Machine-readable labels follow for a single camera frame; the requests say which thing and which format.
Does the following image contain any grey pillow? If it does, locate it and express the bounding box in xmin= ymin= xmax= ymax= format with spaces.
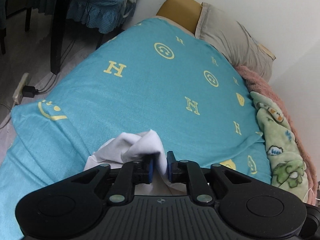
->
xmin=195 ymin=3 xmax=276 ymax=82

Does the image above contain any white power strip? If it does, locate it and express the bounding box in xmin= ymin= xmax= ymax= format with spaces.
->
xmin=12 ymin=73 xmax=30 ymax=105

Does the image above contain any pink fluffy blanket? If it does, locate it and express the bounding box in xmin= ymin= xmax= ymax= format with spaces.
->
xmin=235 ymin=66 xmax=318 ymax=205

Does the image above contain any green cartoon fleece blanket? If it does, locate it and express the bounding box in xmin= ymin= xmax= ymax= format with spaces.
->
xmin=250 ymin=92 xmax=310 ymax=203

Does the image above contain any teal patterned bed sheet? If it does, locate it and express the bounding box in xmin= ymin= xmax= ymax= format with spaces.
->
xmin=1 ymin=18 xmax=271 ymax=239

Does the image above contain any black table leg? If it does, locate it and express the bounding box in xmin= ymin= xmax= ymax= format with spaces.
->
xmin=50 ymin=0 xmax=71 ymax=75

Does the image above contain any black cable on floor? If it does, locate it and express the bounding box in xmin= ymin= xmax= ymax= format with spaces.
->
xmin=0 ymin=0 xmax=121 ymax=131

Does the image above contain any black power adapter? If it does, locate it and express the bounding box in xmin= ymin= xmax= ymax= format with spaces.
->
xmin=22 ymin=86 xmax=39 ymax=98

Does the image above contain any white shirt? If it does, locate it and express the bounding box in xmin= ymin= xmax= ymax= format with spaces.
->
xmin=84 ymin=130 xmax=187 ymax=196

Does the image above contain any mustard yellow headboard cushion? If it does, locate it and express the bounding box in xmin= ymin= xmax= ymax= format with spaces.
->
xmin=156 ymin=0 xmax=202 ymax=34

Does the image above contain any blue covered chair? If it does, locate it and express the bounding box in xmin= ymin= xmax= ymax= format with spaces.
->
xmin=67 ymin=0 xmax=136 ymax=47

